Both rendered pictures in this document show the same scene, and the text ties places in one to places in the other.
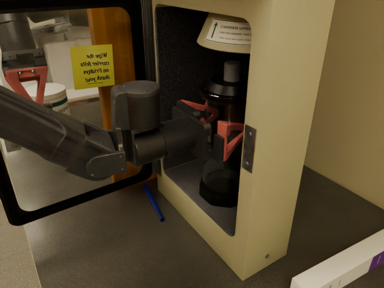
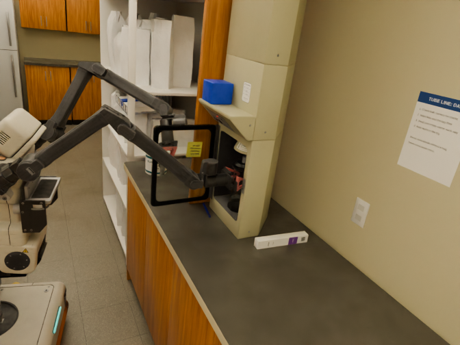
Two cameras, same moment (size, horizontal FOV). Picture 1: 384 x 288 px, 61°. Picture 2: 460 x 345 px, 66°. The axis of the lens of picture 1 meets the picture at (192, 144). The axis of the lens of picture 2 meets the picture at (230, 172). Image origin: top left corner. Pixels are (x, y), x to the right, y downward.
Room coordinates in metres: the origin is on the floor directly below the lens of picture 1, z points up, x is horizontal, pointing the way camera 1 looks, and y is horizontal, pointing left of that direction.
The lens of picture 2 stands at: (-1.00, -0.09, 1.83)
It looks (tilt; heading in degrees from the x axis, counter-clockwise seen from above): 22 degrees down; 3
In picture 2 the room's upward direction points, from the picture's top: 7 degrees clockwise
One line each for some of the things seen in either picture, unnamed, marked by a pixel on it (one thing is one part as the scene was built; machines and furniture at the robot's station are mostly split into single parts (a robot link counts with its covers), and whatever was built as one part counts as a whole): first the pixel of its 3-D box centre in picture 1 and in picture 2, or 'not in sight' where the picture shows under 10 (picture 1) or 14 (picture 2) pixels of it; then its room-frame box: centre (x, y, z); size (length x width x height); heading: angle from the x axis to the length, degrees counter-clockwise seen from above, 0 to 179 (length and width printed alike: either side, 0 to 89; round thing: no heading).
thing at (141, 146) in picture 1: (144, 142); (209, 179); (0.45, 0.07, 1.18); 0.07 x 0.06 x 0.07; 123
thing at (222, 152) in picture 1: (223, 132); (238, 181); (0.49, -0.05, 1.18); 0.09 x 0.07 x 0.07; 123
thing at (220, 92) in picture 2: not in sight; (217, 92); (0.56, 0.09, 1.55); 0.10 x 0.10 x 0.09; 33
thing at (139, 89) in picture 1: (121, 124); (202, 172); (0.44, 0.11, 1.22); 0.12 x 0.09 x 0.11; 111
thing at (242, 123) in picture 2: not in sight; (224, 118); (0.49, 0.05, 1.46); 0.32 x 0.11 x 0.10; 33
